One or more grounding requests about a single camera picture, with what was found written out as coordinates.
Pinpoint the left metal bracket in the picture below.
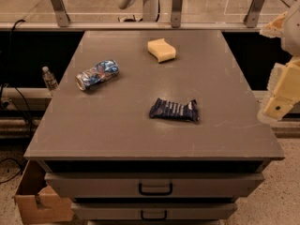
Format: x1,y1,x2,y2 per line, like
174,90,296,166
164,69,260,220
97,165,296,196
51,0,70,27

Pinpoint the grey drawer cabinet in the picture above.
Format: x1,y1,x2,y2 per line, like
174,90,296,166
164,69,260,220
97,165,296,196
25,30,284,225

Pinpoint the black cable left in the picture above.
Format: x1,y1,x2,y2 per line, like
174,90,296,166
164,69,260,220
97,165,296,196
0,18,36,139

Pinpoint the black drawer handle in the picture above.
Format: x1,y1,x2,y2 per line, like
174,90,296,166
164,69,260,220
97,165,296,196
138,183,173,196
140,210,168,221

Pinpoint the grey drawer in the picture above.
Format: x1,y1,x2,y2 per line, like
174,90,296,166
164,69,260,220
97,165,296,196
71,203,237,220
45,172,264,198

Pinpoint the horizontal metal rail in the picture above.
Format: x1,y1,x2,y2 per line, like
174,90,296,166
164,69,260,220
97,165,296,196
15,22,266,32

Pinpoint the black lower drawer handle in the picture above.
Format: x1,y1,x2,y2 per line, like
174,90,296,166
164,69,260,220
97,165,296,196
140,210,168,221

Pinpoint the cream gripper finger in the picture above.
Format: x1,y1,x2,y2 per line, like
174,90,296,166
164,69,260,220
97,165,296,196
257,56,300,123
260,11,287,38

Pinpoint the brown cardboard box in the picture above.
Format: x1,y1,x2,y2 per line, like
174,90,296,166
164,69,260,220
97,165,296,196
14,161,74,225

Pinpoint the upper grey drawer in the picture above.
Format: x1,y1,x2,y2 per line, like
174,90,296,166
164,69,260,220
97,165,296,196
45,172,264,198

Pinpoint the yellow sponge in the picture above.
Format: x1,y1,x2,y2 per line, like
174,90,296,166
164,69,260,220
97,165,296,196
147,38,176,63

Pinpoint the dark blue rxbar wrapper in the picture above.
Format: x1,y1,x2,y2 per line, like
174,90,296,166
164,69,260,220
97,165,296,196
149,98,200,122

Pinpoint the middle metal bracket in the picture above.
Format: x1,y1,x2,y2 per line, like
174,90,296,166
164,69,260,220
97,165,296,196
171,0,183,28

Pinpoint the lower grey drawer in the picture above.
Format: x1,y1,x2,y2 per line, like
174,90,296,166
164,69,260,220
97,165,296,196
71,203,237,220

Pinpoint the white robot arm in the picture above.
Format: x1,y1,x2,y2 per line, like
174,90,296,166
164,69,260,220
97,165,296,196
257,0,300,124

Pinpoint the crushed blue soda can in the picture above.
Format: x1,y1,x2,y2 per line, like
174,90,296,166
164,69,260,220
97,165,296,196
75,60,119,91

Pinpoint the black upper drawer handle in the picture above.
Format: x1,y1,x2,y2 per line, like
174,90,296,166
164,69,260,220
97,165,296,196
138,183,173,196

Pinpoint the clear plastic water bottle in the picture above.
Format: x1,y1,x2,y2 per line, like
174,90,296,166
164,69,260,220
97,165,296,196
42,67,58,91

